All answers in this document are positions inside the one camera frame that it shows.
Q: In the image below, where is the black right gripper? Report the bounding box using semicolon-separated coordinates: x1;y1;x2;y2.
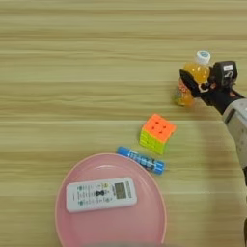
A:
178;69;246;115

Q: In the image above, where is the blue glue stick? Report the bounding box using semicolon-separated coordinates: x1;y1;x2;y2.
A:
116;146;167;176

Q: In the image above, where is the orange juice bottle white cap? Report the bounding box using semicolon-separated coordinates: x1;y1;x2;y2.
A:
173;50;212;107

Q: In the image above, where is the orange yellow green puzzle cube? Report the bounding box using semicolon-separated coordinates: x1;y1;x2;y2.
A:
138;113;178;156

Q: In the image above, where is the white remote control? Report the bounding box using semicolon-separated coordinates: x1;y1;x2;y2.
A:
65;177;138;214

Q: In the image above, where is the pink round plate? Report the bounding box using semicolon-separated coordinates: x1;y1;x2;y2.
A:
54;152;168;247

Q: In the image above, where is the black box with white label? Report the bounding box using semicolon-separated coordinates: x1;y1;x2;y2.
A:
211;60;238;91

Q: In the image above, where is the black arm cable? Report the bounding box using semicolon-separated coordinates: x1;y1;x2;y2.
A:
241;165;247;247

